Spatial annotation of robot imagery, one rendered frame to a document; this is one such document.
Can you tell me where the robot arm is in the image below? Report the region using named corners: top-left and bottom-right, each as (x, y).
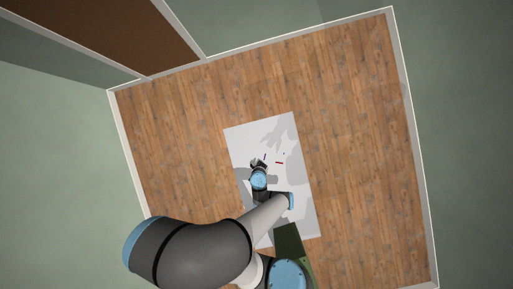
top-left (122, 166), bottom-right (314, 289)

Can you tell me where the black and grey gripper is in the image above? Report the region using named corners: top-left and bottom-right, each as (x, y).
top-left (250, 159), bottom-right (268, 174)

